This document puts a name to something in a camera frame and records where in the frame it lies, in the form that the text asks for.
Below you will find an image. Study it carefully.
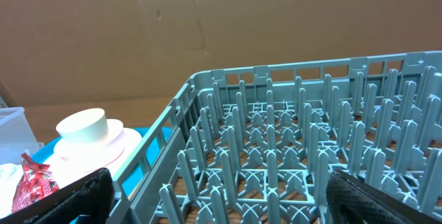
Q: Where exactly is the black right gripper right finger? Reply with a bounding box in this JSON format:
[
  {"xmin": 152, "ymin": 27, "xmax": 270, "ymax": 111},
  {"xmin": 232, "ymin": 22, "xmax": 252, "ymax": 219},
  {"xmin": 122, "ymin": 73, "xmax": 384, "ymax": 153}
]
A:
[{"xmin": 326, "ymin": 169, "xmax": 441, "ymax": 224}]

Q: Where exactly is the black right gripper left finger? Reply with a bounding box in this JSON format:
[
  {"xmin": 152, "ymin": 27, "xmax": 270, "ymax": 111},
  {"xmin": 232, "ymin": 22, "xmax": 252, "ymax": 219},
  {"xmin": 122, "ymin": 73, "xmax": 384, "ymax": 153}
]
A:
[{"xmin": 1, "ymin": 168, "xmax": 115, "ymax": 224}]

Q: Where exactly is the red snack wrapper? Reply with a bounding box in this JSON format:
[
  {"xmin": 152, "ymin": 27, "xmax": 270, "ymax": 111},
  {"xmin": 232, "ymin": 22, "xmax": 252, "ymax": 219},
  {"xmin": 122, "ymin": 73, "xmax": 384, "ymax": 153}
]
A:
[{"xmin": 11, "ymin": 153, "xmax": 59, "ymax": 213}]

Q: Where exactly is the white napkin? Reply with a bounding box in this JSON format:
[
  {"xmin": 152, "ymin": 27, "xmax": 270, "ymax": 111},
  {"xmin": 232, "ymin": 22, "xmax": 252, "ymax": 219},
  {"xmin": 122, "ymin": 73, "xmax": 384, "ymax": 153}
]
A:
[{"xmin": 0, "ymin": 163, "xmax": 23, "ymax": 218}]

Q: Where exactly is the grey dishwasher rack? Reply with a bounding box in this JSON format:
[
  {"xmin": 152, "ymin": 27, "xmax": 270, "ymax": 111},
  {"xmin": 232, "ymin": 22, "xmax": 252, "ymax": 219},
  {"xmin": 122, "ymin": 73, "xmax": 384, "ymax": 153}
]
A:
[{"xmin": 108, "ymin": 51, "xmax": 441, "ymax": 223}]

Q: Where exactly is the pink plate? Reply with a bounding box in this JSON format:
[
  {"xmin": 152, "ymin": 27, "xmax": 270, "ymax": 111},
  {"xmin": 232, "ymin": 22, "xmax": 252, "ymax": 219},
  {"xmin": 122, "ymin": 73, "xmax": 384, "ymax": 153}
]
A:
[{"xmin": 45, "ymin": 119, "xmax": 142, "ymax": 187}]

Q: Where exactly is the pale green cup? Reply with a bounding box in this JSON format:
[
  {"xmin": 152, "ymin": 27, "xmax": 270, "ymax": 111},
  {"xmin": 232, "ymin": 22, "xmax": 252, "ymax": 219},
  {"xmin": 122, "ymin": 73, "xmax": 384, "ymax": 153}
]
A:
[{"xmin": 56, "ymin": 108, "xmax": 108, "ymax": 144}]

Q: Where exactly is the teal plastic tray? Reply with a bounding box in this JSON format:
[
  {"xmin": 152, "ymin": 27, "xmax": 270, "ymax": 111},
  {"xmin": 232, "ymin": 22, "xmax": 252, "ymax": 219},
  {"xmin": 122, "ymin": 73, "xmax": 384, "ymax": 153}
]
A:
[{"xmin": 31, "ymin": 127, "xmax": 172, "ymax": 194}]

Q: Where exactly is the clear plastic bin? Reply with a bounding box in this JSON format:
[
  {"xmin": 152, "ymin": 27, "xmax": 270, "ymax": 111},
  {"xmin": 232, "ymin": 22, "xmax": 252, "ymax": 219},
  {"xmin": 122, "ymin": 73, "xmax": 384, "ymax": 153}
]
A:
[{"xmin": 0, "ymin": 107, "xmax": 44, "ymax": 165}]

